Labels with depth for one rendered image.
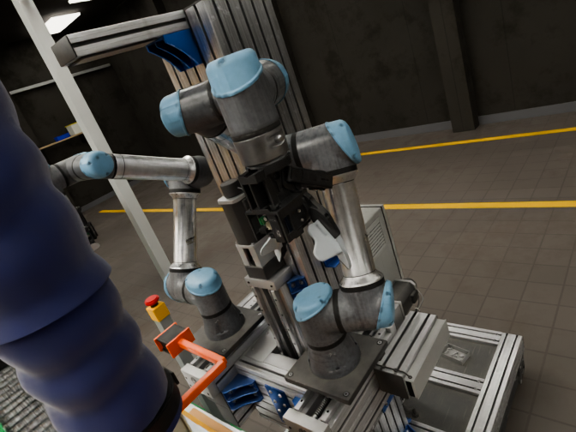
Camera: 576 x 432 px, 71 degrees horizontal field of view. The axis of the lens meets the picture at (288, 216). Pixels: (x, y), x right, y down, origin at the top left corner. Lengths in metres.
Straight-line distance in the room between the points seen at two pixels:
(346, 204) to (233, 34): 0.52
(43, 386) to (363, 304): 0.68
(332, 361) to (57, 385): 0.65
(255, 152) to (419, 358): 0.90
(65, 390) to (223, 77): 0.59
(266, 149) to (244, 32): 0.65
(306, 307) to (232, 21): 0.76
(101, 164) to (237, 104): 0.72
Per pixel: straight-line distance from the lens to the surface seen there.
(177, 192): 1.53
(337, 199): 1.00
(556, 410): 2.41
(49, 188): 0.79
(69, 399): 0.85
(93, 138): 4.37
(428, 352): 1.31
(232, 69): 0.57
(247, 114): 0.57
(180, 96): 0.72
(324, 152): 0.99
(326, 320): 1.07
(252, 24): 1.21
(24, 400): 3.08
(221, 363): 1.15
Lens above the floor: 1.86
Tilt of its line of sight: 21 degrees down
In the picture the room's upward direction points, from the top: 21 degrees counter-clockwise
